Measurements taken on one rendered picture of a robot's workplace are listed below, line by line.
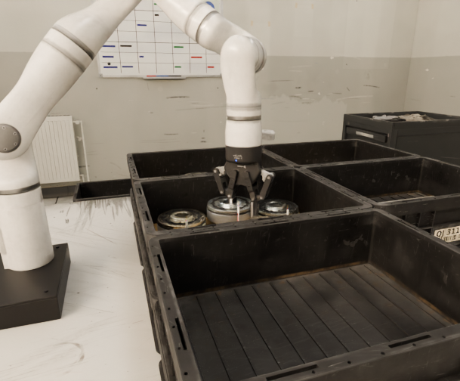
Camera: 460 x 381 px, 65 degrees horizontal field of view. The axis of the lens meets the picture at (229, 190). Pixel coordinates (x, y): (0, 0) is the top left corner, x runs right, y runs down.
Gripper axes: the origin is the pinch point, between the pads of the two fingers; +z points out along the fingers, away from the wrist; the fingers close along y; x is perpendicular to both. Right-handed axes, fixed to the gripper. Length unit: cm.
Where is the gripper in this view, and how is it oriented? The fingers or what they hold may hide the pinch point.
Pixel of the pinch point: (243, 208)
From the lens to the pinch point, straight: 79.7
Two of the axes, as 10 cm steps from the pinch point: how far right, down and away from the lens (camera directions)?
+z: 0.1, 9.5, 3.1
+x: 4.3, -2.8, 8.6
